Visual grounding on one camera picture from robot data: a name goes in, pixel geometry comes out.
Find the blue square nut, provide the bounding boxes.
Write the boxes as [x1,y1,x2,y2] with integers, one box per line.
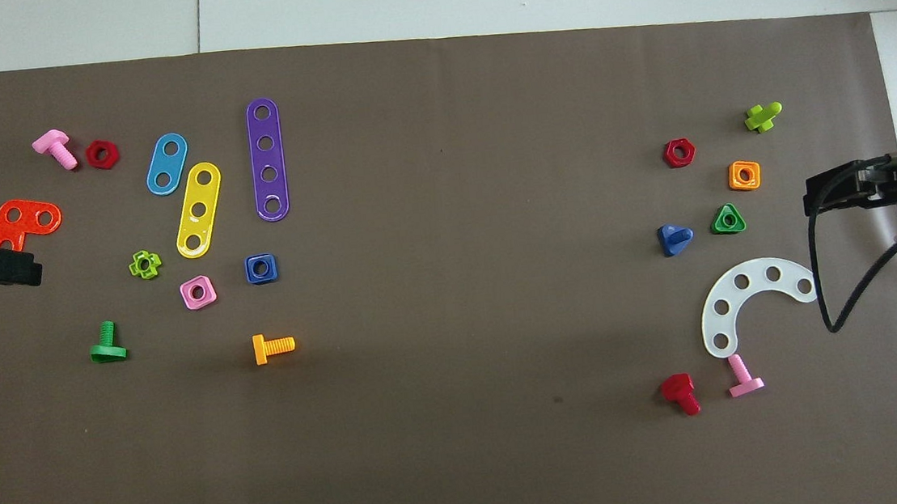
[243,252,281,286]

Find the lime cross-shaped nut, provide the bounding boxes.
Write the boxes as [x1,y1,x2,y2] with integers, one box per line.
[127,248,164,282]

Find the orange plastic screw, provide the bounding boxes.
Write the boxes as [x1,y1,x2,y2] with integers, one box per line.
[252,331,298,367]

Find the blue triangle-head screw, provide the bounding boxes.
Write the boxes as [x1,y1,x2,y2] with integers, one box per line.
[656,222,696,259]

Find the pink square nut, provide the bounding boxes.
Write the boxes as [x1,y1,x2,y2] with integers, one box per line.
[179,274,219,311]

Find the lime cross-head screw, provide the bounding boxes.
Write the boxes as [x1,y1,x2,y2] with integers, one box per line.
[743,100,785,135]

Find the white curved five-hole plate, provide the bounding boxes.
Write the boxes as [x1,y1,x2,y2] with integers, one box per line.
[696,253,823,361]

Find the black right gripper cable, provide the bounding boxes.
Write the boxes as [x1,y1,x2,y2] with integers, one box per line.
[802,156,897,336]

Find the green triangle nut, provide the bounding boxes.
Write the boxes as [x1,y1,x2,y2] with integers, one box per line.
[709,201,748,236]

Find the purple four-hole strip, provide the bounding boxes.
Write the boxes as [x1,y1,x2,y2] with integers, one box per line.
[244,96,292,223]

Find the orange angled three-hole plate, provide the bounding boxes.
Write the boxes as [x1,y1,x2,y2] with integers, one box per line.
[0,195,66,254]

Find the red hexagon nut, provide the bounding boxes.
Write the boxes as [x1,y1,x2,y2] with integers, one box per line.
[84,138,122,172]
[662,137,697,170]

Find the green plastic screw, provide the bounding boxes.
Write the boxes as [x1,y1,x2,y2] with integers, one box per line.
[87,319,129,365]

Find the orange square nut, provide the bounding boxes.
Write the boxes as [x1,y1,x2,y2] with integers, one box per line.
[726,159,763,193]

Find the brown table mat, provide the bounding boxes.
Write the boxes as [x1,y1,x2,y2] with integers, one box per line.
[0,0,897,504]

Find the yellow three-hole strip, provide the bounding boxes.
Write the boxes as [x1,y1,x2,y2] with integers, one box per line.
[169,160,229,261]

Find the red plastic screw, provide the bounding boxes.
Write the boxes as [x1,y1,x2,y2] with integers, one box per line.
[658,371,703,419]

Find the blue two-hole strip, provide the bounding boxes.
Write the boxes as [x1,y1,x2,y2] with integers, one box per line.
[142,132,193,198]

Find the pink plastic screw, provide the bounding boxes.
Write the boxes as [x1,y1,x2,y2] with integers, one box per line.
[725,351,766,400]
[31,127,79,174]

